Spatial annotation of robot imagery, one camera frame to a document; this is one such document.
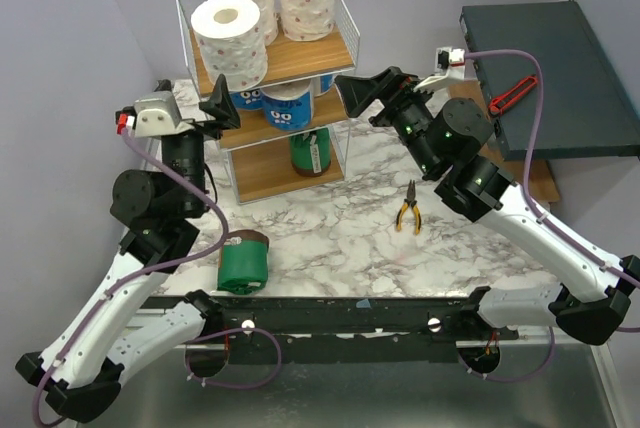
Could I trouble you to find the blue cartoon-face paper roll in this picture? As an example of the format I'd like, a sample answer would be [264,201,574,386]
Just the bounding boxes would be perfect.
[231,89,263,111]

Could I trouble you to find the blue-bottom paper roll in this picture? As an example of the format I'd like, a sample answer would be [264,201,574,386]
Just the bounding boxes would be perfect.
[261,80,314,131]

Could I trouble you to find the brown paper roll green base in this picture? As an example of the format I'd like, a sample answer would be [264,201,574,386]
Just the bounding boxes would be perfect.
[289,128,331,177]

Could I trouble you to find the white wire wooden shelf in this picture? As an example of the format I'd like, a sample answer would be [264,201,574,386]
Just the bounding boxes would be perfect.
[176,0,360,204]

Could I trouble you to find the plain white bottom paper roll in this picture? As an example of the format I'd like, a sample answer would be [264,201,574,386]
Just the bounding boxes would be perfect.
[190,0,268,92]

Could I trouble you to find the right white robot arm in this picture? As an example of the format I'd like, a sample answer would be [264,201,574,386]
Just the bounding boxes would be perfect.
[334,67,639,345]

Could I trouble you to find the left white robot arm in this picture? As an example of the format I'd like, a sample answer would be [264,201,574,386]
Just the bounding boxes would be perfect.
[15,75,241,427]

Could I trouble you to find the red black utility knife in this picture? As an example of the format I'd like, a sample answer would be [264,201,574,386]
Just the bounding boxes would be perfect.
[488,74,539,118]

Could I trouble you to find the wooden board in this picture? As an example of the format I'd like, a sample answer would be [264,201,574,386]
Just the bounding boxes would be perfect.
[448,80,560,208]

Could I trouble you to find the dark grey flat metal box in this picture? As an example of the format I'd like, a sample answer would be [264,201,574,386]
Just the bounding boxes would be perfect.
[460,0,639,160]

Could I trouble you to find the aluminium frame rail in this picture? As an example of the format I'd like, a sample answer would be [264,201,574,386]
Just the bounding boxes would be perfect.
[79,79,175,349]

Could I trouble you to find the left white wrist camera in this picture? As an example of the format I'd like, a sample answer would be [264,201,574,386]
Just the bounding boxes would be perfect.
[116,91,194,138]

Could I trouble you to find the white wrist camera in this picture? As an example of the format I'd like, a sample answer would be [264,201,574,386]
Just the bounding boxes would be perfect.
[116,91,194,138]
[413,47,466,93]

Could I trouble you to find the yellow handled pliers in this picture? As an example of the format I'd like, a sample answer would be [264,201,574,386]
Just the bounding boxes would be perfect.
[394,180,422,235]

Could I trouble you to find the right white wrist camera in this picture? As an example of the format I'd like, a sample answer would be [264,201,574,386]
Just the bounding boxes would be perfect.
[413,47,466,93]

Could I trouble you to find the black metal base rail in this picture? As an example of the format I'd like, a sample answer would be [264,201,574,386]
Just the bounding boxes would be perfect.
[139,290,521,367]

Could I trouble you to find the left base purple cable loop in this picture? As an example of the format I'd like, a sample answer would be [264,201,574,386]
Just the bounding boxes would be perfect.
[184,327,284,390]

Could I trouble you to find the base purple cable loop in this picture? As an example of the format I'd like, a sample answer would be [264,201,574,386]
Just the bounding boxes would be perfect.
[455,325,557,383]
[184,327,284,390]

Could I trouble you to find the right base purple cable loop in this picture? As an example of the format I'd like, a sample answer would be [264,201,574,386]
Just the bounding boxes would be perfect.
[455,325,557,383]

